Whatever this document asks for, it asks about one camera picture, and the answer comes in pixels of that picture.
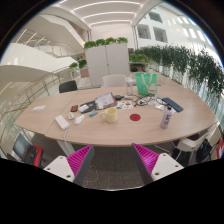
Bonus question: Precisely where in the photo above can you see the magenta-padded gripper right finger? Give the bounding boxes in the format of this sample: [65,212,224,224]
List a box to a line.
[131,142,185,186]

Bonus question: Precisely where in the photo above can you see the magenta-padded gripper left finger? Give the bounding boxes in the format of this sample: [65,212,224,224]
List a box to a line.
[43,144,96,187]

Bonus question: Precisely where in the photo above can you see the pink drink bottle black cap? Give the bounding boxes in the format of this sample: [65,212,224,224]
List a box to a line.
[159,104,174,130]

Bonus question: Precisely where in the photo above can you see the red and black bag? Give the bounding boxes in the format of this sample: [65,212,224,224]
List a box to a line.
[22,144,45,168]

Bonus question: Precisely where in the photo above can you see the white dark red chair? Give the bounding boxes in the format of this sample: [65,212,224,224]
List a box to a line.
[171,131,218,164]

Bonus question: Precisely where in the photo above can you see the black backpack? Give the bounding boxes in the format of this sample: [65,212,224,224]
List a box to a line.
[195,138,213,164]

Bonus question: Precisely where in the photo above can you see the white rectangular power adapter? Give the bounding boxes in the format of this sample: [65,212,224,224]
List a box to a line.
[54,114,71,131]

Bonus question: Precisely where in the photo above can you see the blue grey chair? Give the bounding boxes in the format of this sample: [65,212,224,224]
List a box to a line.
[6,132,34,164]

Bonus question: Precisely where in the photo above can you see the white computer mouse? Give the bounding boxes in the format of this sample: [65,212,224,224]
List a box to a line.
[73,114,86,126]

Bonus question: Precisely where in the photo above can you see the flat round red coaster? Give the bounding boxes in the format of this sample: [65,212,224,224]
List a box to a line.
[129,113,142,122]

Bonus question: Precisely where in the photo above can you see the small white box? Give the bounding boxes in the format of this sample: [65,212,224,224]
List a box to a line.
[154,103,167,112]

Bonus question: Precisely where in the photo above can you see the dark blue flat case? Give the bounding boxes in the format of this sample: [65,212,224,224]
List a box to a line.
[161,97,185,113]

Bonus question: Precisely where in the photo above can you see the white paper slip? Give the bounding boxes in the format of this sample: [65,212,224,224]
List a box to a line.
[31,104,47,112]

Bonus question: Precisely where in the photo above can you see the pale yellow mug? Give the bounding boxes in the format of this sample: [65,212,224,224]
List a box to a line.
[100,106,119,124]

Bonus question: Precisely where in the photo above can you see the colourful sticker sheet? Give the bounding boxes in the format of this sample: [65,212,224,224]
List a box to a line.
[116,100,134,111]

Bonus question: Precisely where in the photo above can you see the black chair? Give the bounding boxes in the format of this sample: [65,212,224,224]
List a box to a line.
[58,80,79,94]

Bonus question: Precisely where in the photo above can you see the green tote bag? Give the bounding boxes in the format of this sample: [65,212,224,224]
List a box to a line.
[134,72,158,97]

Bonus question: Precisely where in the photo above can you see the clear shaker bottle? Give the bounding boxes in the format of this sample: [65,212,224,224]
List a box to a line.
[124,75,134,98]

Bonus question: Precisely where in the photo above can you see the green hedge planter row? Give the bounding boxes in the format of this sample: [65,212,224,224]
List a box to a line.
[133,44,224,101]

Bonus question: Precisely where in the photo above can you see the small green potted plants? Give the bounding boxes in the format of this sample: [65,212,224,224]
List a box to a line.
[68,58,88,71]

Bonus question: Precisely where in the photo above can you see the white cabinet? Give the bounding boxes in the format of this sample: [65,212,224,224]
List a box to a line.
[84,42,131,88]

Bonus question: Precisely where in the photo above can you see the green cabinet plant row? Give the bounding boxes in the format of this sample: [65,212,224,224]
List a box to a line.
[83,36,129,50]

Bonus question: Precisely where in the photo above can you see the white adapter cable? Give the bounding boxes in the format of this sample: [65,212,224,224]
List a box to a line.
[62,127,70,145]

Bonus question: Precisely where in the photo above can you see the black tangled cables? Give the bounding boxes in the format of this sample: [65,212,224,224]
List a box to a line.
[131,94,168,108]

